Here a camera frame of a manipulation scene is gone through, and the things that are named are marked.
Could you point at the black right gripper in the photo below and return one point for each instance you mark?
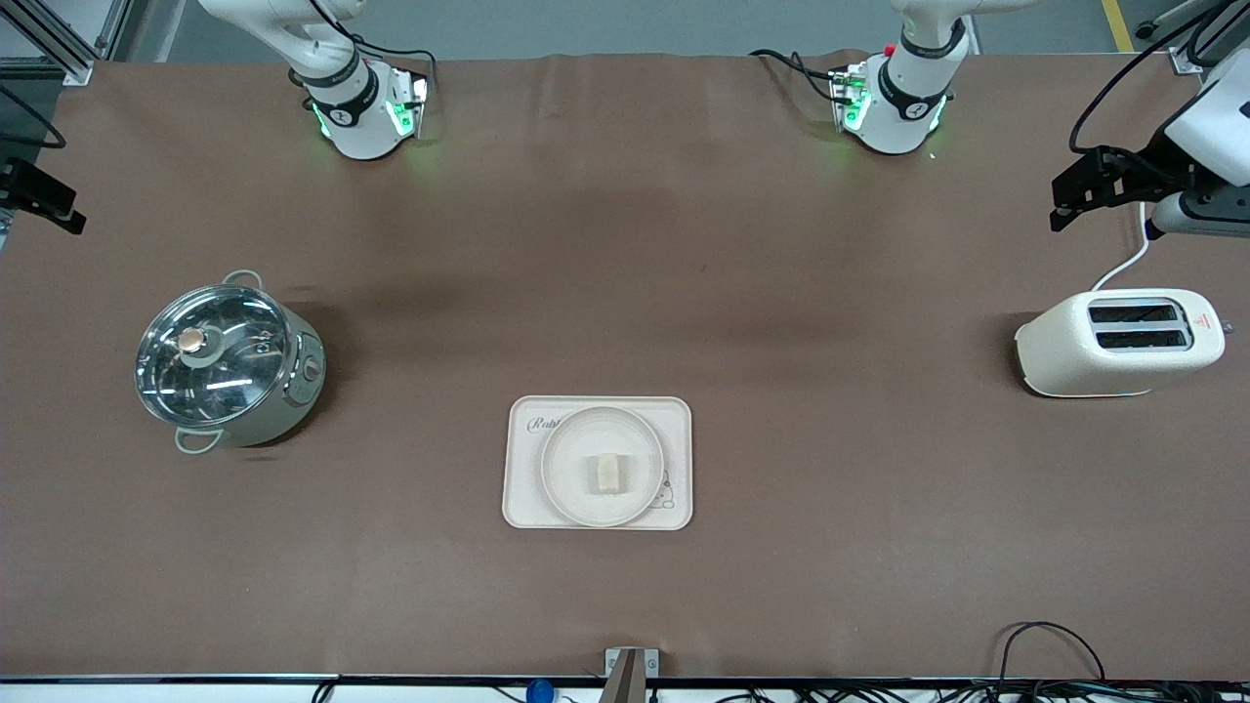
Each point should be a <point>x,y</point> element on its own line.
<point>21,185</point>

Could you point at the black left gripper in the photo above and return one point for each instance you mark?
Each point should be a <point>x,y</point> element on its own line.
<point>1155,160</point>

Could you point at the pale steamed bun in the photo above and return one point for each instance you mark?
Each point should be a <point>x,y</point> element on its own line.
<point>606,475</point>

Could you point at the cream round plate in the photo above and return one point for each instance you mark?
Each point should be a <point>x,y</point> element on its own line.
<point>571,469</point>

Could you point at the cream two-slot toaster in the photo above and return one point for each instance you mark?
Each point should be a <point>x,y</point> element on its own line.
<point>1064,351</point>

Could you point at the glass pot lid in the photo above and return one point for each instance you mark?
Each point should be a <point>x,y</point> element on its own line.
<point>215,356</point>

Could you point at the left base control board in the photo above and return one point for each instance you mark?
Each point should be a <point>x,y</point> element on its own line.
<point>850,98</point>

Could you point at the base control board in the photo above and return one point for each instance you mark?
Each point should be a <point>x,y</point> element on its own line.
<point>408,103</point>
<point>850,98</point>

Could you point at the steel pot with glass lid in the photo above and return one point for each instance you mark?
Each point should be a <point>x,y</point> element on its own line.
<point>293,400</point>

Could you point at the right base control board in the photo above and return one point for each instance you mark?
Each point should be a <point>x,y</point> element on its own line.
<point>408,103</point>

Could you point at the brown table mat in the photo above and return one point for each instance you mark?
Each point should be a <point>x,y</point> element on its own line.
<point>781,586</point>

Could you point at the cream rabbit print tray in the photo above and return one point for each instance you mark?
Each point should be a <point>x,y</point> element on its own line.
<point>522,488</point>

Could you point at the small blue knob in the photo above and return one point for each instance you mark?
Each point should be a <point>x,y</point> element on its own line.
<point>539,692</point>

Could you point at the aluminium frame profile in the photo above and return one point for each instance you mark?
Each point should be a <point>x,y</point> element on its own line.
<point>59,44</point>

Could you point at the small aluminium corner bracket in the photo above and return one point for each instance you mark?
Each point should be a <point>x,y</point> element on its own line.
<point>1187,61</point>

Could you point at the grey metal camera bracket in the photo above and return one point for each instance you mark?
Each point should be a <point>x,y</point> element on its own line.
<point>630,669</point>

